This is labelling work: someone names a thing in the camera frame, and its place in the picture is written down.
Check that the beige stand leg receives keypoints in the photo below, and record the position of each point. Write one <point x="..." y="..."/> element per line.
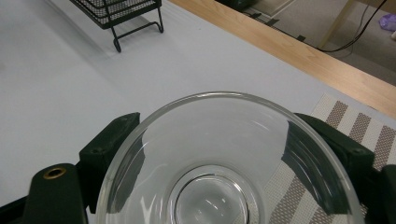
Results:
<point x="337" y="21"/>

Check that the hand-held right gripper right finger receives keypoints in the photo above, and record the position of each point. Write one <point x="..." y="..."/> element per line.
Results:
<point x="348" y="149"/>

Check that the striped woven placemat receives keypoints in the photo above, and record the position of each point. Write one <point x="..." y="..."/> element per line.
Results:
<point x="339" y="113"/>

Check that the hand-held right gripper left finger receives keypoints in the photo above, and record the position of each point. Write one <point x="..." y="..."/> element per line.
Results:
<point x="102" y="146"/>

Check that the clear glass bowl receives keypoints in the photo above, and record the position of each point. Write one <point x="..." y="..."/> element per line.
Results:
<point x="218" y="133"/>

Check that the purple plastic bag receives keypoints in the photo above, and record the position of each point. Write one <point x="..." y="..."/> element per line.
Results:
<point x="388" y="22"/>

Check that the dark object on floor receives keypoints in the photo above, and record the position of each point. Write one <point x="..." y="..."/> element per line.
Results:
<point x="238" y="3"/>

